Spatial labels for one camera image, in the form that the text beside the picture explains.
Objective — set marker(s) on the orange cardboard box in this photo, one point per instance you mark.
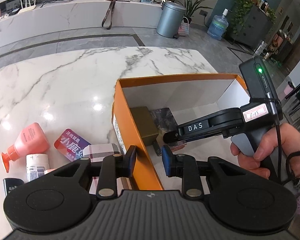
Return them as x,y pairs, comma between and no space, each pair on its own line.
188,96

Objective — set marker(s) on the red blue card pack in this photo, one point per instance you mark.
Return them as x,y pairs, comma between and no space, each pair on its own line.
71,145

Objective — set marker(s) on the blue water jug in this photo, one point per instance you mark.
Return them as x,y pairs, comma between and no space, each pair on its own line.
218,25

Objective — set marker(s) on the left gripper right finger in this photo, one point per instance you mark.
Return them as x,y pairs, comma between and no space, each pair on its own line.
185,167

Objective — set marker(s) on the pink pump lotion bottle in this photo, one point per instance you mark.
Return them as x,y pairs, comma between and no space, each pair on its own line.
31,140

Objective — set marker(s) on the potted green plant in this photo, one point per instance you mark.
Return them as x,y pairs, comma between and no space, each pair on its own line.
191,7

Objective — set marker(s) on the white tube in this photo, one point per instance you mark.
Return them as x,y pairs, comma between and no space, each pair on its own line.
36,165

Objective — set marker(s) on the dark green shampoo bottle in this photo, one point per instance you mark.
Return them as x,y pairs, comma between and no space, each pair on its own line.
11,183

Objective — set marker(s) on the grey metal trash bin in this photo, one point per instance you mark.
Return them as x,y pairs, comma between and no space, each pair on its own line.
170,19

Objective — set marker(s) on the white wifi router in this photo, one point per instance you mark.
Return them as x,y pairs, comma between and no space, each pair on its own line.
28,5

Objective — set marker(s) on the dark grey cabinet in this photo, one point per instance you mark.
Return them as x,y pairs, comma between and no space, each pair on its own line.
256,25

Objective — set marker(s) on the dark illustrated book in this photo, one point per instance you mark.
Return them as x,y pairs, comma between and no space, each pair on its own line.
165,122

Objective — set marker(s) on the right hand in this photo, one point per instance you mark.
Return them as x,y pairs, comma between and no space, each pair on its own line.
290,141

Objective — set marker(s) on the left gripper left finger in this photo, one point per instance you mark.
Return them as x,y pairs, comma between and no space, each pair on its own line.
113,167

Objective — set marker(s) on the brown cardboard cube box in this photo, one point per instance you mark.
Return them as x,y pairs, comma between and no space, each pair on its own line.
145,125

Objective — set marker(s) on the woven basket bag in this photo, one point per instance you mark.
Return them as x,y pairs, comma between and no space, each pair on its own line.
184,28

